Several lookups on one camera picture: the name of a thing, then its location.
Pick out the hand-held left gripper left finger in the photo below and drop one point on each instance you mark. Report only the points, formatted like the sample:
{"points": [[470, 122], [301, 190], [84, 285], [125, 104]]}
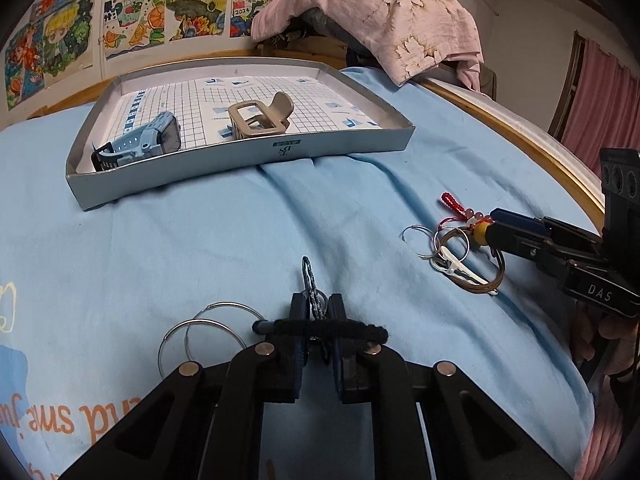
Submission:
{"points": [[300, 370]]}

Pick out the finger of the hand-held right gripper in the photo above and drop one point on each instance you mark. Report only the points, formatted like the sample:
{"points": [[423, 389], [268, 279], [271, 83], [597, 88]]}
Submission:
{"points": [[515, 219], [515, 242]]}

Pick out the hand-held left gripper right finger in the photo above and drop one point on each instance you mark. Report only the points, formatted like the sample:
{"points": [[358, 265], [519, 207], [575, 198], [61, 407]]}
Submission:
{"points": [[336, 371]]}

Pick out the brown bangle with yellow bead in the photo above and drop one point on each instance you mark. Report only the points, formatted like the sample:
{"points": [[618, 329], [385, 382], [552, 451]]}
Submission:
{"points": [[481, 234]]}

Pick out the white hair clip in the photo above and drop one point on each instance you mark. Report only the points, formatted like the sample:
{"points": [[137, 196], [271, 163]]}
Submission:
{"points": [[457, 264]]}

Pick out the blue patterned loop charm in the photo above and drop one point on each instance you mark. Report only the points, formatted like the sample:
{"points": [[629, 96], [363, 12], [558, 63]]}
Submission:
{"points": [[311, 285]]}

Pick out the grey cardboard tray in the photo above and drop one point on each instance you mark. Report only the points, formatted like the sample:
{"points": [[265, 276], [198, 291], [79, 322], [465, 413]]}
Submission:
{"points": [[200, 176]]}

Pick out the person's right hand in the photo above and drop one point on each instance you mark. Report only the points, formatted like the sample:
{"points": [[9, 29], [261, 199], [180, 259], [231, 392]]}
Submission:
{"points": [[617, 330]]}

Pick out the pink curtain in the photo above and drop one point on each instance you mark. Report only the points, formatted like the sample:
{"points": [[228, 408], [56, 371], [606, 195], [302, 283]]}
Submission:
{"points": [[600, 110]]}

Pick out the light blue bedsheet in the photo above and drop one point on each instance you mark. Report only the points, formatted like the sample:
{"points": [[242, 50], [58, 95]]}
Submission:
{"points": [[300, 220]]}

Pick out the beige hair claw clip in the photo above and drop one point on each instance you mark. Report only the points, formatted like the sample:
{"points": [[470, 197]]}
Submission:
{"points": [[250, 130]]}

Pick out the pink floral blanket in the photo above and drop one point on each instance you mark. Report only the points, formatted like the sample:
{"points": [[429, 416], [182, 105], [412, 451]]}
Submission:
{"points": [[375, 10]]}

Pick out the grey cloth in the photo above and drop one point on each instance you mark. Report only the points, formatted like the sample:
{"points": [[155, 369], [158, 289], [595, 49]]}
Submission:
{"points": [[325, 25]]}

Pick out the blue grey smartwatch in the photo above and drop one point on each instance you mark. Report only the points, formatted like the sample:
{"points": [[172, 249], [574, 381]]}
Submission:
{"points": [[150, 135]]}

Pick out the wooden bed frame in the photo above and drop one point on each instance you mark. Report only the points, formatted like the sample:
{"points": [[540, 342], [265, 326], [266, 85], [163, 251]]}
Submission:
{"points": [[550, 160]]}

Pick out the brown wooden door frame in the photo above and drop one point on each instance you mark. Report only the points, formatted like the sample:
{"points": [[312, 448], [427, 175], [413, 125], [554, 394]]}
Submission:
{"points": [[570, 85]]}

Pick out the group of colourful wall drawings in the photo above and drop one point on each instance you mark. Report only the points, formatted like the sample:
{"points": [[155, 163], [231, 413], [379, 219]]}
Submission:
{"points": [[135, 20]]}

